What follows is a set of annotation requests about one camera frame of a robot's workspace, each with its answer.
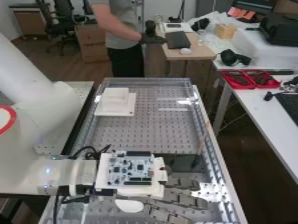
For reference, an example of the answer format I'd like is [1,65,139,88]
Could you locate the small white box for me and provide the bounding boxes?
[93,87,137,117]

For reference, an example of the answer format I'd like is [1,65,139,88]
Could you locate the white mouse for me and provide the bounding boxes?
[178,47,194,56]

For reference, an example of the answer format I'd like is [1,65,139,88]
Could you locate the red tray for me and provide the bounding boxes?
[246,69,282,90]
[219,70,258,91]

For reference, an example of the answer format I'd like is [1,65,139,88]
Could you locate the cardboard box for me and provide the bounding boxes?
[73,23,110,64]

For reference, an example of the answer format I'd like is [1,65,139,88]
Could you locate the black keyboard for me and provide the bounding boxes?
[274,92,298,127]

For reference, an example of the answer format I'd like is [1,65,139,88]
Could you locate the white desk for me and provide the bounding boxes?
[189,10,298,73]
[211,74,298,186]

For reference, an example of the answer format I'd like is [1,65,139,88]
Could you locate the small black device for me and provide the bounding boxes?
[262,91,284,102]

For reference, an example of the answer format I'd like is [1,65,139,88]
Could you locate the black headphones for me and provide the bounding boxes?
[219,48,252,67]

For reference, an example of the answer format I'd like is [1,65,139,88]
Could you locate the person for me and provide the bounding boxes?
[89,0,169,79]

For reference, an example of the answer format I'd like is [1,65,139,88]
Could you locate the clear box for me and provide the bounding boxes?
[69,77,250,224]

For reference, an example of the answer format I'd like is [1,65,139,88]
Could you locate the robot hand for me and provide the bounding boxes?
[93,149,211,224]

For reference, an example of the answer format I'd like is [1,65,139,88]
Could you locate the wooden desk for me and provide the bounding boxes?
[145,20,219,88]

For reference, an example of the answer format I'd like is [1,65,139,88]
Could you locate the black cable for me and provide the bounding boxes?
[68,144,113,161]

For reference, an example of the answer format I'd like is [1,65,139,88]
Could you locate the black office chair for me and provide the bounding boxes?
[33,0,90,56]

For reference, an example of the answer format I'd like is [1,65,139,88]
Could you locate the black laptop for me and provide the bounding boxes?
[163,30,193,50]

